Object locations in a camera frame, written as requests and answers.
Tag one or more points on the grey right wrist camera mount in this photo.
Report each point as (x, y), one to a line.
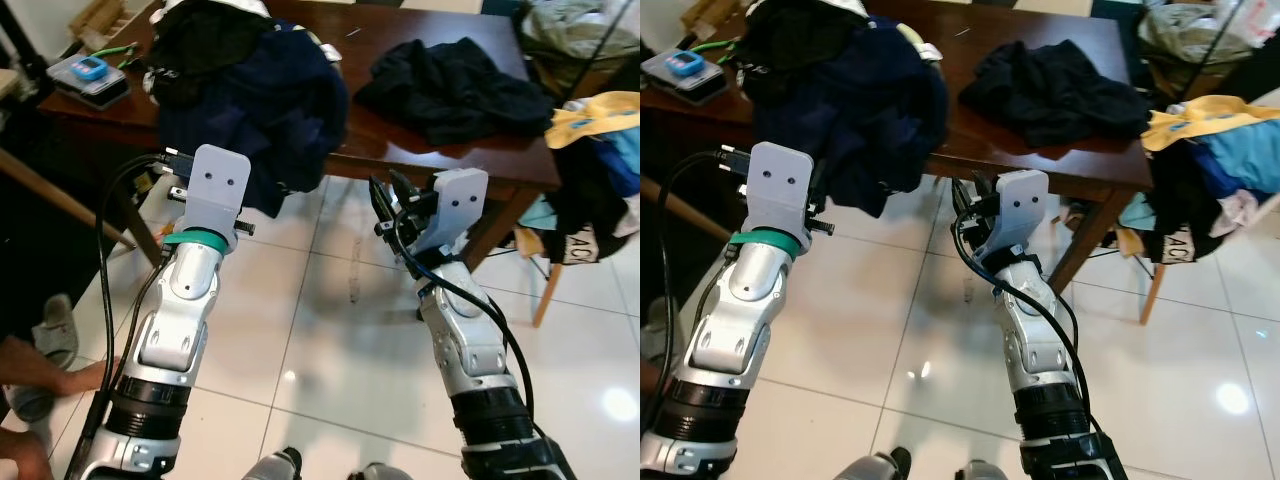
(1020, 205)
(455, 205)

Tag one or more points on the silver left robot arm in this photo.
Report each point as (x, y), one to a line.
(180, 320)
(745, 320)

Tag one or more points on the grey robot leg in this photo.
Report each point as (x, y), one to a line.
(985, 471)
(872, 465)
(388, 472)
(272, 465)

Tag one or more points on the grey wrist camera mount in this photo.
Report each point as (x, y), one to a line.
(778, 190)
(455, 205)
(1020, 205)
(215, 190)

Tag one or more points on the olive grey garment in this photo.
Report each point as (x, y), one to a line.
(1195, 30)
(580, 30)

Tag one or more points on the teal blue garment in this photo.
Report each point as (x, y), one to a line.
(1240, 160)
(622, 160)

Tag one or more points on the light wooden stand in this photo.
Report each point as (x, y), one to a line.
(100, 18)
(712, 15)

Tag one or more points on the dark wooden table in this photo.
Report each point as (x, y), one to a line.
(1000, 20)
(400, 20)

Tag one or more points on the black crumpled garment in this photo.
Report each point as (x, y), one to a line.
(450, 90)
(1050, 95)

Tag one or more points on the white chair with wooden legs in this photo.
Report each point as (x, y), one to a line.
(547, 300)
(1153, 300)

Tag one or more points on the person's bare leg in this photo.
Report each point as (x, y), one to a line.
(647, 378)
(20, 455)
(40, 370)

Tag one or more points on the grey slipper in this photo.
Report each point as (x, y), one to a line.
(30, 403)
(55, 325)
(662, 325)

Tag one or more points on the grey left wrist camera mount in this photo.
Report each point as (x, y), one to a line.
(778, 190)
(215, 190)

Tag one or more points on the pink white cloth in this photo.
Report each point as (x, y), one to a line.
(1235, 215)
(628, 215)

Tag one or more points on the mint green cloth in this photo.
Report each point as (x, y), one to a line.
(1138, 212)
(540, 212)

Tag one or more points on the grey robot left leg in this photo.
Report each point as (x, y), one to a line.
(272, 465)
(872, 465)

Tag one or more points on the dark navy jacket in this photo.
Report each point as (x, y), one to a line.
(270, 110)
(870, 110)

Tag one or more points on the grey robot right leg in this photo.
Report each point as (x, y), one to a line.
(985, 471)
(388, 472)

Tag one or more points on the yellow garment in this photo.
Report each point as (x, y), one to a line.
(1200, 115)
(590, 115)

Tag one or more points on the wooden pole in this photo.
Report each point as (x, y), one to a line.
(70, 202)
(670, 210)

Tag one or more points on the blue handheld device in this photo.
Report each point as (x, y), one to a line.
(90, 68)
(686, 65)

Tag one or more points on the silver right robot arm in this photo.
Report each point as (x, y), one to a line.
(465, 340)
(1035, 340)

